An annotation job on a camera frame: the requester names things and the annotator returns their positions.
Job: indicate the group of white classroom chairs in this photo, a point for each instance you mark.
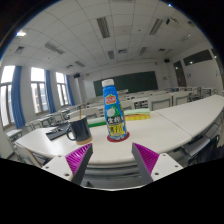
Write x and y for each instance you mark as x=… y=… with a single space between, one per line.
x=160 y=101

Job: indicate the dark mug with cork base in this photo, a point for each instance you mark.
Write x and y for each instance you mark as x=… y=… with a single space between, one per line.
x=81 y=130

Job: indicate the group of ceiling light panels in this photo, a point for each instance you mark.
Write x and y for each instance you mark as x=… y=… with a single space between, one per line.
x=103 y=26

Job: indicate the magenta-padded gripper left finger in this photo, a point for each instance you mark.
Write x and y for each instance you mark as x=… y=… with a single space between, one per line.
x=58 y=166

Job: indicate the small black wall speaker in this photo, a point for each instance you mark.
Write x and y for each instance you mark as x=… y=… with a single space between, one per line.
x=166 y=60
x=76 y=75

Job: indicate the dark wooden door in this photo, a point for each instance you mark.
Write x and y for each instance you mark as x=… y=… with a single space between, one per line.
x=180 y=73
x=220 y=65

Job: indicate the yellow sponge with green top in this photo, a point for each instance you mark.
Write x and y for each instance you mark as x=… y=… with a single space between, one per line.
x=138 y=115

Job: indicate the blue window curtain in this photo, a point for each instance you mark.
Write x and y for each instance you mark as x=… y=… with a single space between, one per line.
x=50 y=91
x=70 y=90
x=17 y=96

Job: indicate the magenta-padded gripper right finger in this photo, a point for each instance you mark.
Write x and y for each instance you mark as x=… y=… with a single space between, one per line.
x=165 y=166

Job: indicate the dark transom window strip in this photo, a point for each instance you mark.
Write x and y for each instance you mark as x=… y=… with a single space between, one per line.
x=196 y=57

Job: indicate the ceiling-mounted projector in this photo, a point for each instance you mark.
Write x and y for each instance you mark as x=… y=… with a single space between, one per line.
x=171 y=22

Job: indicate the golden stirring stick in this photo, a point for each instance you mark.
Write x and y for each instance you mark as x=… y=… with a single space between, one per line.
x=80 y=113

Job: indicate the green sponge block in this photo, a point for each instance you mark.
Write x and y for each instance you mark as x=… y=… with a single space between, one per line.
x=97 y=122

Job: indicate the tall white-framed window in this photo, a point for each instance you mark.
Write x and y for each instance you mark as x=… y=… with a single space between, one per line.
x=39 y=88
x=61 y=88
x=6 y=96

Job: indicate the blue white-capped drink bottle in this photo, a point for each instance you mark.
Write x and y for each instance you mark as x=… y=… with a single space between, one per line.
x=114 y=113

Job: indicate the flat round red coaster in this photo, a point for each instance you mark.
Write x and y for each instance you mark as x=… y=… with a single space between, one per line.
x=126 y=137

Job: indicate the flat black notebook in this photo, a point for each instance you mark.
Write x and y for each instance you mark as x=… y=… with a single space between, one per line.
x=56 y=132

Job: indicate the green wall chalkboard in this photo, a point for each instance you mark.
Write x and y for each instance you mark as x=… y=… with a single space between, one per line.
x=133 y=81

